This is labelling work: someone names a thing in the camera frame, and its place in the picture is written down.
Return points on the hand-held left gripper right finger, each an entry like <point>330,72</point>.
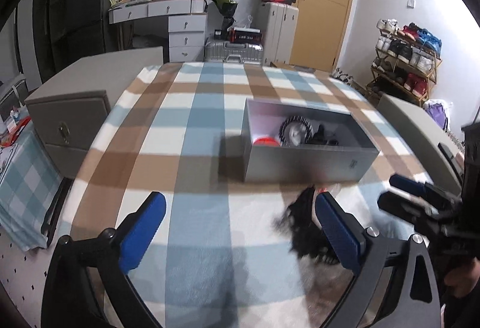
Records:
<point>337,234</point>

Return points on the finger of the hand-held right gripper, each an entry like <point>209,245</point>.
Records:
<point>397,204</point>
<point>408,185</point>

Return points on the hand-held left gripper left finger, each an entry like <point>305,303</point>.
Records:
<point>144,234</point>

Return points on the grey cardboard box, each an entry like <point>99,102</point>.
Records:
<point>300,163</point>

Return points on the black hair claw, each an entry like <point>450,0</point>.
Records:
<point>324,135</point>

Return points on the red round tin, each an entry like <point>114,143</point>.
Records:
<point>266,141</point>

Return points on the person's right hand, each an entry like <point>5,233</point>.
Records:
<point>459,279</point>

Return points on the purple bag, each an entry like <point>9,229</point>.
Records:
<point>437,112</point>

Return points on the plaid blanket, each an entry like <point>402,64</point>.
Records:
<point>187,125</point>

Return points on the blue plaid cloth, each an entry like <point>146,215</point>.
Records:
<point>26,193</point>

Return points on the pile of shoes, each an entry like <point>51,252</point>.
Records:
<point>343,77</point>

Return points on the wooden shoe rack with shoes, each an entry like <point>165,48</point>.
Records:
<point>408,50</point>

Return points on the grey cabinet with brass lock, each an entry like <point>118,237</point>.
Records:
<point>75,118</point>

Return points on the wooden door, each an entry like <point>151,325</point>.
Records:
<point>322,13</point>

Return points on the white suitcase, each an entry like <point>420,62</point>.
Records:
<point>277,32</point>

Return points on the silver suitcase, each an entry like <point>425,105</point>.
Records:
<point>232,50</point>

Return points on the white desk with drawers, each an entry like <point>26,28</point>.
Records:
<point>183,28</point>

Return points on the black and red box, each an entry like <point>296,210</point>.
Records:
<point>245,36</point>

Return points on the black fridge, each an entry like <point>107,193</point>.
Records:
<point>93,5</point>

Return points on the dark wrapped bouquet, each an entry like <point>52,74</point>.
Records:
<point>225,9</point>

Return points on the dark wardrobe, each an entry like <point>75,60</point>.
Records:
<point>52,13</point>

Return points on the white wall switch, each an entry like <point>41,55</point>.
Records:
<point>411,4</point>

